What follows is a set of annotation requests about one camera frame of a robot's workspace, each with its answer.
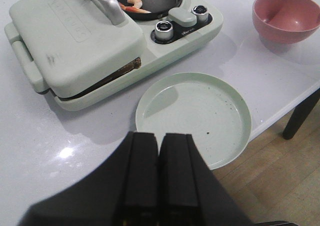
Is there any silver knob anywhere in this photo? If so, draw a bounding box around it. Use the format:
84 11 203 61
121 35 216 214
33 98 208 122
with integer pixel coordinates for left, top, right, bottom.
154 20 174 41
191 5 209 24

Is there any larger bread slice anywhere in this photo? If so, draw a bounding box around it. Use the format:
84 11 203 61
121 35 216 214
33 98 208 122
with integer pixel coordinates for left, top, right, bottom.
88 57 142 91

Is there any black table leg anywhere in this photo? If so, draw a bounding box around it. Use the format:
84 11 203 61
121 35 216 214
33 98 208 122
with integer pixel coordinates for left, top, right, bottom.
282 89 320 140

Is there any light green plate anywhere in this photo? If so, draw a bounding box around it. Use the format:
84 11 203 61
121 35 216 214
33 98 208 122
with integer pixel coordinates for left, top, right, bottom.
135 72 252 170

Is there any left silver knob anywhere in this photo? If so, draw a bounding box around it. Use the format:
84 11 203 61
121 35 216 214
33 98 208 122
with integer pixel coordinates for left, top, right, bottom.
154 20 174 41

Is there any right silver knob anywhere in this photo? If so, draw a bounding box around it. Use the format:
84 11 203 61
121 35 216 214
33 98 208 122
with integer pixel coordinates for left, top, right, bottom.
191 5 209 24

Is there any pink bowl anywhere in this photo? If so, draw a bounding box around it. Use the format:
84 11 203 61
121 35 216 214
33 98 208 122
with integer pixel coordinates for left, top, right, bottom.
252 0 320 44

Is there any orange shrimp piece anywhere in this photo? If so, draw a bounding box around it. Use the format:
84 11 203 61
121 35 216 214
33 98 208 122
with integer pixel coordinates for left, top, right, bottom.
119 2 151 14

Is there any green breakfast maker lid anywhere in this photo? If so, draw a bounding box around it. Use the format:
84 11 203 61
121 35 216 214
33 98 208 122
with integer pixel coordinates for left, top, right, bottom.
5 0 146 99

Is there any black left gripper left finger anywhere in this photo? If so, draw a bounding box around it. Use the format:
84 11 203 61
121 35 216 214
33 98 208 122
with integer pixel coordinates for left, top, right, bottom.
19 132 158 226

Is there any green pan handle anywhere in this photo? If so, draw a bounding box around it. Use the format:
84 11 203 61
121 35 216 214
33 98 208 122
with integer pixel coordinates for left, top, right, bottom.
168 7 197 28

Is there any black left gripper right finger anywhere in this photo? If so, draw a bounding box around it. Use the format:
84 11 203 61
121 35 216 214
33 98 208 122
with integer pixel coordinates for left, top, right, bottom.
159 133 253 226

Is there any green breakfast maker base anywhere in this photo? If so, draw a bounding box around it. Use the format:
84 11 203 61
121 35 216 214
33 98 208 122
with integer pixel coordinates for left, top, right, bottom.
54 5 223 111

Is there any pale shrimp piece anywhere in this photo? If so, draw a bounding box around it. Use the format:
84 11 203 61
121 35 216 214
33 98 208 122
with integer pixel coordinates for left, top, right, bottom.
127 0 143 9

